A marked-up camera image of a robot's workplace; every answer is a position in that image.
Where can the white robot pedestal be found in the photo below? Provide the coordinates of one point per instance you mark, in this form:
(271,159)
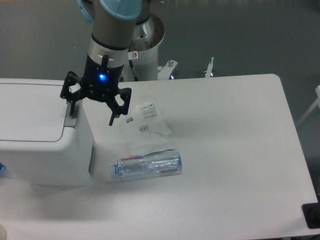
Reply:
(142,57)

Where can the white trash can lid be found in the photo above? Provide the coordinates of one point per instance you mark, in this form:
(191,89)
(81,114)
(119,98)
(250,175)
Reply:
(31,112)

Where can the crushed clear plastic bottle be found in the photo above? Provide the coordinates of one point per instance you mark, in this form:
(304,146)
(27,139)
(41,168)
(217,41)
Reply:
(137,167)

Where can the white trash can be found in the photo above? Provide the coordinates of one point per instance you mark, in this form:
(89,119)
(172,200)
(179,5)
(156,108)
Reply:
(67,162)

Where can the clear plastic bag with labels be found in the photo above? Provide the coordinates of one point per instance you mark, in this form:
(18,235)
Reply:
(145,132)

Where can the black device at table edge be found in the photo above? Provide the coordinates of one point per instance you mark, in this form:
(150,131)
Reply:
(311,212)

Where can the white base frame with bolts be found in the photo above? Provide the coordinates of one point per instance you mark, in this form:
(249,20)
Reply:
(166,72)

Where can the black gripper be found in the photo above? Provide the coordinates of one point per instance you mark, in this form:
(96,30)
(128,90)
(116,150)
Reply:
(101,80)

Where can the white frame at right edge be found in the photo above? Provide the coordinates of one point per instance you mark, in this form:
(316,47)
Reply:
(313,106)

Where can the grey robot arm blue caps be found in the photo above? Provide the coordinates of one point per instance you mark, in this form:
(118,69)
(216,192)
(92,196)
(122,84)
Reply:
(114,22)

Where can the blue object at left edge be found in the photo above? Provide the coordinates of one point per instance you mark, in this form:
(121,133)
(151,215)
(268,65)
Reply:
(2,169)

